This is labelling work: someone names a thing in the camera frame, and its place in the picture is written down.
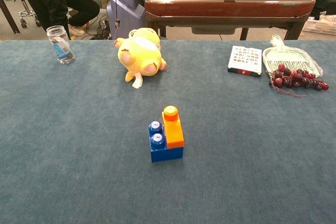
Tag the brown mahjong table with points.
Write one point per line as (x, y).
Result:
(225, 6)

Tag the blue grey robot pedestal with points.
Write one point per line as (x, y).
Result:
(126, 6)

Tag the clear jar with label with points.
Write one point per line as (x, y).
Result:
(61, 48)

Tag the dark red grape bunch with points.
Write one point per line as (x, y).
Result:
(294, 78)

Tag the white mahjong print box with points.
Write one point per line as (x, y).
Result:
(245, 57)

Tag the blue table cloth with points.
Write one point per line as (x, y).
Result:
(78, 155)

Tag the green dustpan in plastic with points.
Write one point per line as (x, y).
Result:
(286, 56)

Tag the orange and blue toy block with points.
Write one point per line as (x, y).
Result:
(174, 134)

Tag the dark table leg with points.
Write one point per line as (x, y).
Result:
(10, 16)

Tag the black bag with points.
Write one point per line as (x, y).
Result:
(325, 3)

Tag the blue building block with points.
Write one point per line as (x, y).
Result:
(165, 154)

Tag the yellow plush toy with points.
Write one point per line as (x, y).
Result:
(141, 53)

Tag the white plastic basket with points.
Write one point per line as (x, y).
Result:
(320, 26)

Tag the chrome rolling stool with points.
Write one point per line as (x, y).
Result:
(26, 11)

